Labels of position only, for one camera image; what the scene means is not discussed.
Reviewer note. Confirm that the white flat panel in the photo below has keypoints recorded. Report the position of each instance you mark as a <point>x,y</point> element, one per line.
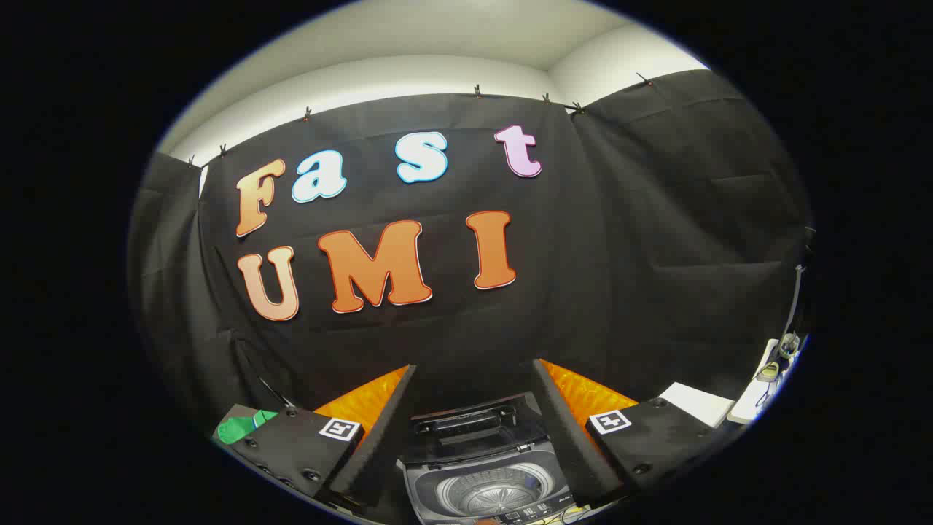
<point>696,403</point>

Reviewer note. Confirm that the row of black backdrop clips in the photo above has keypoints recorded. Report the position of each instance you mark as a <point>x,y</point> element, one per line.
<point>307,114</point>

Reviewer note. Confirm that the grey washing machine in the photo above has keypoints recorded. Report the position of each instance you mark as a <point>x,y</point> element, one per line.
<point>487,496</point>

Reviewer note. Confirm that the white side table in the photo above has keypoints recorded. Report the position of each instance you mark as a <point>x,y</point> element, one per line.
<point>751,405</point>

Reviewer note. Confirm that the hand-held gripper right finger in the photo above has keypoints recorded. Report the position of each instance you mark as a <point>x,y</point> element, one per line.
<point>565,437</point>

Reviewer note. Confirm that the green polo shirt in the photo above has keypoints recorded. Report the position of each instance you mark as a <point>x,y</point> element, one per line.
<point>237,430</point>

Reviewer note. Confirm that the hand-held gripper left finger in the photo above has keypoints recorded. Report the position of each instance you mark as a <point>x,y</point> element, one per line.
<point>379,437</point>

